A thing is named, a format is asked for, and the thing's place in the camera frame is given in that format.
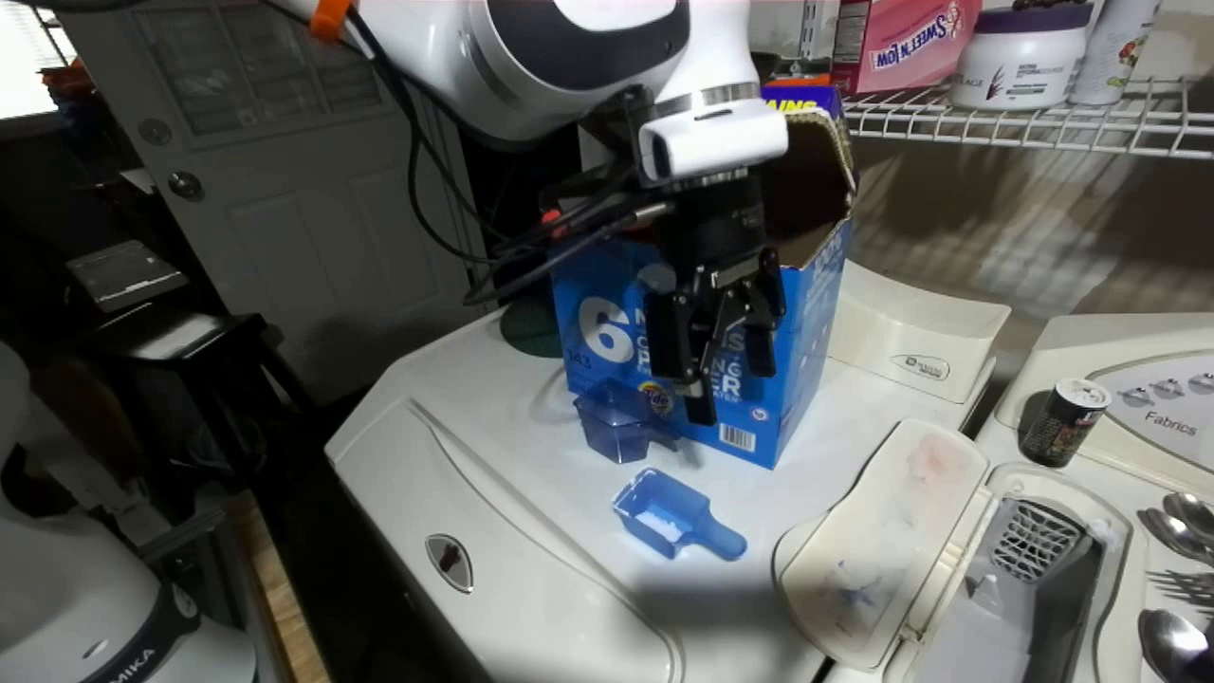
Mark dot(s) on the grey lint screen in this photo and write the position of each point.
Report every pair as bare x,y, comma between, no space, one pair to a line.
1037,537

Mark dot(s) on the white washing machine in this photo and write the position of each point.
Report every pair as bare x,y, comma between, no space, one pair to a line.
532,609

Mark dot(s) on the metal door knob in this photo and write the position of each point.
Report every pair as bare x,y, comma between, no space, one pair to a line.
184,188

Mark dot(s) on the light blue plastic scoop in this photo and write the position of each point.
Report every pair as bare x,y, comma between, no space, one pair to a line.
670,516

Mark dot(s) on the flat black device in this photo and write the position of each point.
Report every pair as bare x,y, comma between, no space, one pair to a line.
125,273

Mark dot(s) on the tall white bottle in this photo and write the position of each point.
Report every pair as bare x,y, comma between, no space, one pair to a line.
1112,49

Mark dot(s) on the metal fork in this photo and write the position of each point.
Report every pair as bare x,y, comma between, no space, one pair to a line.
1182,588

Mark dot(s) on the cream dryer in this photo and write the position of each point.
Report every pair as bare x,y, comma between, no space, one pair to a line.
1064,345

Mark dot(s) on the dark green round disc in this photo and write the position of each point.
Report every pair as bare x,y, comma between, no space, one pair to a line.
529,332

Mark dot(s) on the dark blue measuring cup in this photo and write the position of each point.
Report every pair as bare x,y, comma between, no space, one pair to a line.
613,426

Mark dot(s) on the black stand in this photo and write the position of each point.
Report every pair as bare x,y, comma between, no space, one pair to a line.
192,392

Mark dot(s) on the dark glass jar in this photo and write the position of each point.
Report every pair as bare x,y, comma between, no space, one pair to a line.
1061,421

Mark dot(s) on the metal spoon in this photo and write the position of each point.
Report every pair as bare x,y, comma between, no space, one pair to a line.
1193,511
1171,533
1171,642

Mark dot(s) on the blue cardboard detergent box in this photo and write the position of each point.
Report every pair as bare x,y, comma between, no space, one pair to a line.
609,327

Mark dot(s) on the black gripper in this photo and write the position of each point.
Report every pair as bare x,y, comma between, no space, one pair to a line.
722,230

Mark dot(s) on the white tub purple lid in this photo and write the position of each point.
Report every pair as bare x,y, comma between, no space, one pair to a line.
1018,62

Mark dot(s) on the pink cardboard box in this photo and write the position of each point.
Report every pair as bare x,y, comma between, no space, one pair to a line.
914,44

